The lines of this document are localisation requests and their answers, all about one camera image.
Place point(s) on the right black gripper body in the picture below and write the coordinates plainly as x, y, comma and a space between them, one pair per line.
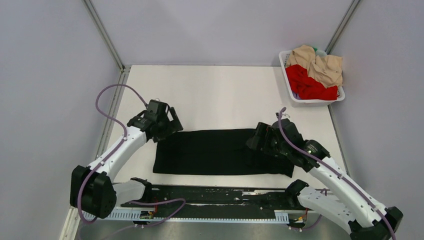
279, 148

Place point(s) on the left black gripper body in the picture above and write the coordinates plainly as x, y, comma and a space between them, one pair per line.
166, 127

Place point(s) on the black t shirt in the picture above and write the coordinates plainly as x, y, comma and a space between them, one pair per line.
218, 152

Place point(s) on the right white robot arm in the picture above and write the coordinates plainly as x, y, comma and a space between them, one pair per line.
357, 212

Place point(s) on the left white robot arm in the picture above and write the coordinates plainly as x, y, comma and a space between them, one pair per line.
93, 188

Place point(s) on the red t shirt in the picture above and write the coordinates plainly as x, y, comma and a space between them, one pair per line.
307, 88

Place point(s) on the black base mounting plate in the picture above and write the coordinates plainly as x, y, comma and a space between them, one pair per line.
217, 201

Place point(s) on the white laundry basket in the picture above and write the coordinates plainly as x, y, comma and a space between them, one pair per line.
293, 99

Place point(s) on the beige t shirt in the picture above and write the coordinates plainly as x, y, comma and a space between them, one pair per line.
326, 70

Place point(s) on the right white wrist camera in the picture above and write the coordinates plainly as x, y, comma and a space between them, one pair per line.
285, 116

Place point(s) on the white slotted cable duct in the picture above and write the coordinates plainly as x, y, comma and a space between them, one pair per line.
141, 215

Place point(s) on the left aluminium corner post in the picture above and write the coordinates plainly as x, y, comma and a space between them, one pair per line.
94, 15

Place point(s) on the aluminium corner post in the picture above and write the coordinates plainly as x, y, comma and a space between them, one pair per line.
94, 15
342, 25

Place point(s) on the right aluminium corner post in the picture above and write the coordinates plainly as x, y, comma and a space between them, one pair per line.
342, 25

